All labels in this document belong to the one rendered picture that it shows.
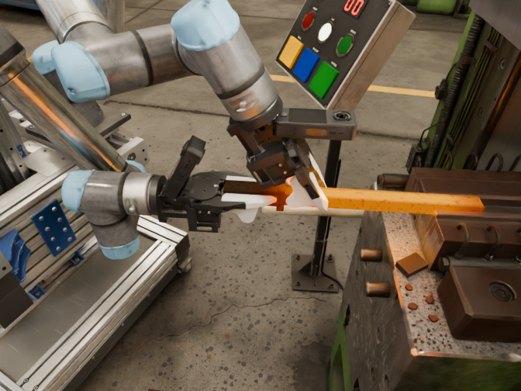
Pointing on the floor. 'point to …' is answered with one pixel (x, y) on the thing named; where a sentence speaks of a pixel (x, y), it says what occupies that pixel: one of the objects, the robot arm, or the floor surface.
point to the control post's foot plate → (300, 266)
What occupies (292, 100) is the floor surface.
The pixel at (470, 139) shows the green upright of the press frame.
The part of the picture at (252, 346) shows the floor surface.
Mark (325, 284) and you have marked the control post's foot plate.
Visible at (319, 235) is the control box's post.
